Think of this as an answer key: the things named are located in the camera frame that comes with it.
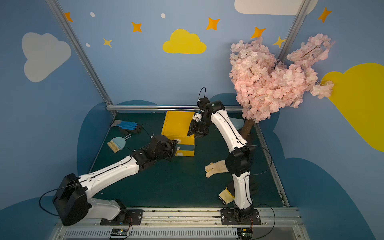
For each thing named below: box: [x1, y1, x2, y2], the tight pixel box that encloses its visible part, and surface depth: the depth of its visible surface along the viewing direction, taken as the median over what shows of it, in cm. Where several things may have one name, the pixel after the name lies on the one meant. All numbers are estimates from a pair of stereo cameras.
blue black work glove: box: [110, 120, 142, 134], surface depth 113 cm
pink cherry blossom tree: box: [229, 34, 335, 140], surface depth 67 cm
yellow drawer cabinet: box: [160, 110, 195, 157], surface depth 88 cm
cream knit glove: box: [205, 160, 229, 178], surface depth 93 cm
